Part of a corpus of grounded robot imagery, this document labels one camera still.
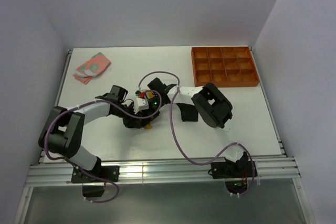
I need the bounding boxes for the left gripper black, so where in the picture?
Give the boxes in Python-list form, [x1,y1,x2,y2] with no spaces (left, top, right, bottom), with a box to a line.
[113,102,142,129]

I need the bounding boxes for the yellow sock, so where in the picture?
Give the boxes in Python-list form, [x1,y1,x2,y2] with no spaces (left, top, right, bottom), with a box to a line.
[144,92,159,130]

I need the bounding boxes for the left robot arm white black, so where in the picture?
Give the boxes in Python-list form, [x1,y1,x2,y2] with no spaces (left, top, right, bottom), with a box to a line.
[38,85,146,182]

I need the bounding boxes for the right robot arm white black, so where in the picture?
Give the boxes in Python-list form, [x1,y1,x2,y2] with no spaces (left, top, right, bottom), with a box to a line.
[148,78,250,177]

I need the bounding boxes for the pink green patterned socks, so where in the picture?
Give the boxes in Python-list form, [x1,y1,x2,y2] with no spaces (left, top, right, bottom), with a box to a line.
[73,52,111,84]

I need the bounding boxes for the black sock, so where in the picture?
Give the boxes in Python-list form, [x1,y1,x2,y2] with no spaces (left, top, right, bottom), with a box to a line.
[177,103,198,122]

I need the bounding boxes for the orange compartment tray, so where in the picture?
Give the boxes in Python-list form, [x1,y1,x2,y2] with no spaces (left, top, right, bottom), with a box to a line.
[191,46,259,88]

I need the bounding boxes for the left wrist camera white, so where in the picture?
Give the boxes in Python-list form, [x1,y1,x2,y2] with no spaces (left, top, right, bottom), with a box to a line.
[134,97,149,114]

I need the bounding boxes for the aluminium frame rail front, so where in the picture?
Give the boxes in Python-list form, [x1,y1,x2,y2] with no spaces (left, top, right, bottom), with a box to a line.
[25,157,301,187]

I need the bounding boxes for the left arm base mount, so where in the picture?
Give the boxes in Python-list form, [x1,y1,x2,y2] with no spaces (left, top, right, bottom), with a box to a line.
[71,166,120,204]

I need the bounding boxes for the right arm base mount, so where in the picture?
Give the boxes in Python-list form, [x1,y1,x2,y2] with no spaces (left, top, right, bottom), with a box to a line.
[208,161,258,196]

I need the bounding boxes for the aluminium side rail right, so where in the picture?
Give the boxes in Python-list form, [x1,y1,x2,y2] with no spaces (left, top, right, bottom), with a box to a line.
[249,46,287,156]

